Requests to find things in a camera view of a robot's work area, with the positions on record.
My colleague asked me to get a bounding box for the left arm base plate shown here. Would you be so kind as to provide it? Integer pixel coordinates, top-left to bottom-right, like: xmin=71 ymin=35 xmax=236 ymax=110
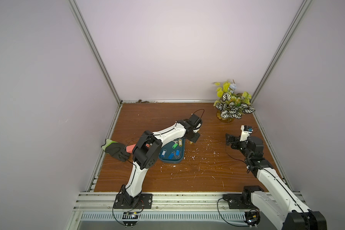
xmin=113 ymin=193 xmax=153 ymax=209

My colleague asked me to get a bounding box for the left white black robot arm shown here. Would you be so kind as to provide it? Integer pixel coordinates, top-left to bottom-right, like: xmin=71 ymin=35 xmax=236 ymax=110
xmin=118 ymin=114 xmax=202 ymax=205

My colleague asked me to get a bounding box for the right controller board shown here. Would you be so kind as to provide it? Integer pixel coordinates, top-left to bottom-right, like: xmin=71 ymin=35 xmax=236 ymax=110
xmin=244 ymin=209 xmax=261 ymax=228

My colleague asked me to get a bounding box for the left controller board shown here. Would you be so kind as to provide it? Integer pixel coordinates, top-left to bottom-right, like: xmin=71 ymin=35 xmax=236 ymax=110
xmin=122 ymin=212 xmax=140 ymax=227

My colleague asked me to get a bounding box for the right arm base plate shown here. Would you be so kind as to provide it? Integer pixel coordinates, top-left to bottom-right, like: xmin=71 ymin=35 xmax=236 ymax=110
xmin=222 ymin=194 xmax=257 ymax=210

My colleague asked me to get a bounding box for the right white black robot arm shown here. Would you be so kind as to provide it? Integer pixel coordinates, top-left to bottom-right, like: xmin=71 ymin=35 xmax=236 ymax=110
xmin=225 ymin=131 xmax=327 ymax=230

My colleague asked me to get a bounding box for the aluminium front rail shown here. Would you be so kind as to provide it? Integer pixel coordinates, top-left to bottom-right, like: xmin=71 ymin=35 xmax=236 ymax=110
xmin=73 ymin=192 xmax=308 ymax=213

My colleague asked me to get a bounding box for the black green work glove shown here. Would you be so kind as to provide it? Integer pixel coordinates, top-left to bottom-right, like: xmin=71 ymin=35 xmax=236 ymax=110
xmin=101 ymin=139 xmax=130 ymax=162

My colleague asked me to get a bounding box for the artificial potted plant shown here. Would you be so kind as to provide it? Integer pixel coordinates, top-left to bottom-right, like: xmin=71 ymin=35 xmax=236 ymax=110
xmin=214 ymin=80 xmax=255 ymax=123

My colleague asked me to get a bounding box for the pink eraser block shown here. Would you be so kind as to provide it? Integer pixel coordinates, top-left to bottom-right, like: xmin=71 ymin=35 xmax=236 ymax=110
xmin=126 ymin=144 xmax=136 ymax=153

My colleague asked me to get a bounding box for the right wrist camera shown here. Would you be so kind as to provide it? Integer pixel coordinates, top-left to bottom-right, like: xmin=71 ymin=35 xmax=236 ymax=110
xmin=240 ymin=125 xmax=253 ymax=141

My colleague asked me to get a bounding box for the controller board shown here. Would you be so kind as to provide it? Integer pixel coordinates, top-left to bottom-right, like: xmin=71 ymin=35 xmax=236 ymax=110
xmin=122 ymin=212 xmax=140 ymax=227
xmin=244 ymin=209 xmax=261 ymax=228

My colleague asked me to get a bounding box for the teal plastic storage box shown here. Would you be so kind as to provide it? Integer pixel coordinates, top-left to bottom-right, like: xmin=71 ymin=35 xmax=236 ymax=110
xmin=158 ymin=138 xmax=186 ymax=164

